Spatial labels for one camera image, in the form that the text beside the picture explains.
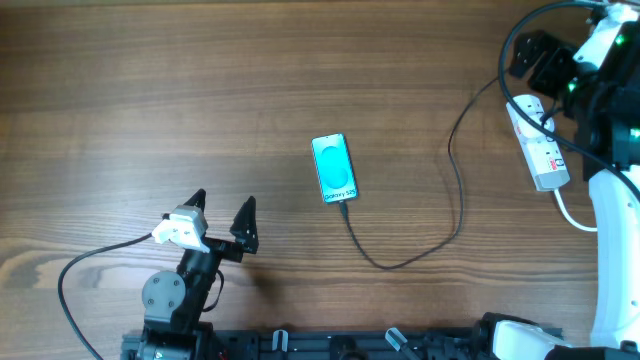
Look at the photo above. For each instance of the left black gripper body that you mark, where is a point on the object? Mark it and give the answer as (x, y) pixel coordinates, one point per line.
(224, 248)

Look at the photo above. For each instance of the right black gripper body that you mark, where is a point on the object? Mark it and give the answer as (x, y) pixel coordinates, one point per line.
(556, 76)

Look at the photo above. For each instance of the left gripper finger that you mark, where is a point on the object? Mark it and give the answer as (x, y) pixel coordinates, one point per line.
(198, 200)
(244, 227)

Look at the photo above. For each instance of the blue Galaxy smartphone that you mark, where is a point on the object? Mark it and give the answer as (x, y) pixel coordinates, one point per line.
(334, 168)

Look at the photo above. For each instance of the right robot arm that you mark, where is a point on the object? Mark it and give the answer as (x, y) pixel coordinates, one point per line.
(598, 85)

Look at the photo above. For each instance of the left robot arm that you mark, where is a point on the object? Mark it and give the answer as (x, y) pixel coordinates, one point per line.
(175, 300)

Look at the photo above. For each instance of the white USB charger plug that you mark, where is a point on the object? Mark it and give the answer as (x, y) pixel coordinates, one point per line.
(525, 132)

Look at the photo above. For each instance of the white power strip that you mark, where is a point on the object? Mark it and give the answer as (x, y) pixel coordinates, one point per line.
(544, 159)

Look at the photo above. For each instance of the black mounting rail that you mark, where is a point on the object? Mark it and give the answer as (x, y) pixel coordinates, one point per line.
(439, 343)

